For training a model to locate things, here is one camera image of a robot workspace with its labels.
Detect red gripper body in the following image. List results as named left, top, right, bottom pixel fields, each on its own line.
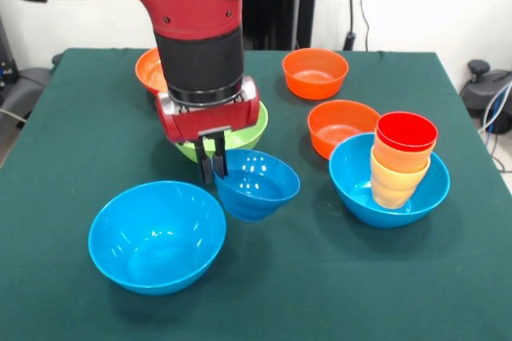
left=154, top=75, right=262, bottom=145

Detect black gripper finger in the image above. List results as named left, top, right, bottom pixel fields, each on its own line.
left=194, top=135, right=214, bottom=187
left=211, top=131, right=230, bottom=179

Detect green bowl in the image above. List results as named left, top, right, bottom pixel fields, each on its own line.
left=174, top=100, right=270, bottom=165

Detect small dark blue bowl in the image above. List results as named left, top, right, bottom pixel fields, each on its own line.
left=211, top=148, right=302, bottom=223

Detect orange bowl with ringed bottom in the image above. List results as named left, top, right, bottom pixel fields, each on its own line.
left=307, top=99, right=382, bottom=161

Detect stack of yellow cups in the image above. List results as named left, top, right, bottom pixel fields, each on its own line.
left=370, top=146, right=432, bottom=210

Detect red cup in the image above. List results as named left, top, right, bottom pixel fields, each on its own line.
left=375, top=111, right=439, bottom=154

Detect large orange bowl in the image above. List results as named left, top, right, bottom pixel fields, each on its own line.
left=134, top=47, right=169, bottom=97

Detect large blue bowl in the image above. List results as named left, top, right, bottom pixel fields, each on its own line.
left=87, top=180, right=228, bottom=297
left=328, top=133, right=451, bottom=230

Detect small plain orange bowl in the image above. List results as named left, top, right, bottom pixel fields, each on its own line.
left=282, top=47, right=350, bottom=101

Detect dark green tablecloth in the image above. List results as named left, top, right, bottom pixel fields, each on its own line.
left=0, top=47, right=512, bottom=341

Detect black cable with plug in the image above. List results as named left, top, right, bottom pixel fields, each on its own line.
left=343, top=0, right=358, bottom=52

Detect thin black cable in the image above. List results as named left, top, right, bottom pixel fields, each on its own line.
left=359, top=0, right=371, bottom=52

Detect white and blue cables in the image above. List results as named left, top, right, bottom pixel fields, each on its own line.
left=478, top=80, right=512, bottom=174

